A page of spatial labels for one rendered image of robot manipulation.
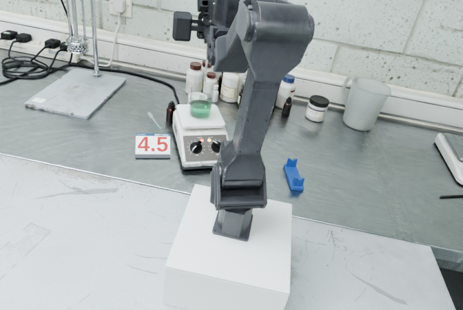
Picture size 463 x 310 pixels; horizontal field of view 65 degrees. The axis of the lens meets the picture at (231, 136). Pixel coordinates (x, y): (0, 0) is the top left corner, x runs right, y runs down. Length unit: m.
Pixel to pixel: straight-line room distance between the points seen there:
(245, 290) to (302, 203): 0.36
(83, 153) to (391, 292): 0.77
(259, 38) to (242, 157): 0.21
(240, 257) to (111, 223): 0.30
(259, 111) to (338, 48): 0.92
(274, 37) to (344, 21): 0.95
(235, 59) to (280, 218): 0.30
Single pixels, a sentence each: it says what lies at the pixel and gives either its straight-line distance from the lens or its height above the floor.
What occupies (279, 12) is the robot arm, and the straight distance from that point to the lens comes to 0.44.
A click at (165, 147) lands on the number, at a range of 0.99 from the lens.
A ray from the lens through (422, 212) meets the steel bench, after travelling 1.06.
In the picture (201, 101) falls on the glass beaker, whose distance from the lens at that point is 0.96.
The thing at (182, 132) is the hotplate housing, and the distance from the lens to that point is 0.96.
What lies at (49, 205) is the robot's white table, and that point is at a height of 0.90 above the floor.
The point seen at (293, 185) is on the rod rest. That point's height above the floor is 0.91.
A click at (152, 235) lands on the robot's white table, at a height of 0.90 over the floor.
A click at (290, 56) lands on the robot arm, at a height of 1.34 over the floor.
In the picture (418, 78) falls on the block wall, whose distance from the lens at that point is 1.50.
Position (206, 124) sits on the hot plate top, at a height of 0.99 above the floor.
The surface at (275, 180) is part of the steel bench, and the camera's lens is 0.96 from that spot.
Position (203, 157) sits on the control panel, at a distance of 0.94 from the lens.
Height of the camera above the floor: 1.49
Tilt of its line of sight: 32 degrees down
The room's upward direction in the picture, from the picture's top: 10 degrees clockwise
